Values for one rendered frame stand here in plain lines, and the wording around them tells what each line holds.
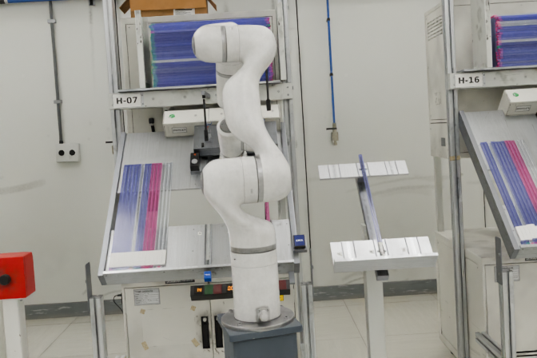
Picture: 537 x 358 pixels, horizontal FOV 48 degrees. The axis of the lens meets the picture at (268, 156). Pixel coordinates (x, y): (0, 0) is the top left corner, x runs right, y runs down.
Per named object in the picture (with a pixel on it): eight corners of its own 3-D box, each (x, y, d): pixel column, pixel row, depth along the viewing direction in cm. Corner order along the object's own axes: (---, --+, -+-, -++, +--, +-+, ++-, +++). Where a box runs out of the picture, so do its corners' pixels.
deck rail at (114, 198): (107, 284, 210) (103, 275, 206) (101, 285, 210) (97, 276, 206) (128, 141, 259) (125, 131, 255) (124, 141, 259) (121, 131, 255)
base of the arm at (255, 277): (304, 325, 148) (300, 251, 147) (228, 336, 143) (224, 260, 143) (282, 304, 167) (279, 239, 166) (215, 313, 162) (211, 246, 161)
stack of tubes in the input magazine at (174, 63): (274, 80, 249) (270, 15, 248) (152, 87, 249) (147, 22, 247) (273, 82, 262) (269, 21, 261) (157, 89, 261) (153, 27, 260)
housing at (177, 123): (280, 141, 258) (280, 117, 248) (167, 147, 257) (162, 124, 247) (280, 128, 264) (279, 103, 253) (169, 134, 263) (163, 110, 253)
